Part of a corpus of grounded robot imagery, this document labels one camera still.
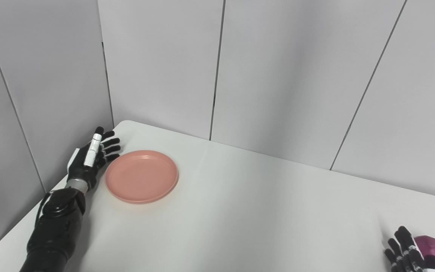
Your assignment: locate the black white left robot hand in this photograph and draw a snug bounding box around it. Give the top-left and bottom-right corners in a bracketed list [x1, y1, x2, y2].
[66, 127, 121, 190]

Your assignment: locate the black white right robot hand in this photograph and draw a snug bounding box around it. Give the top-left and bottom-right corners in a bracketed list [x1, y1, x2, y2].
[383, 226, 435, 272]

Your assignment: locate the purple onion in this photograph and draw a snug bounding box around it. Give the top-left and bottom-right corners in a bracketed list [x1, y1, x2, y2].
[414, 235, 435, 271]

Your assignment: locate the pink round plate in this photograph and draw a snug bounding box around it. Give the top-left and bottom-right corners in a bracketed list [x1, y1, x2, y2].
[104, 150, 179, 205]

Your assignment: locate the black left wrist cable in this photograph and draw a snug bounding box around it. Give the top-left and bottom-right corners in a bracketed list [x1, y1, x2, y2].
[35, 192, 53, 229]

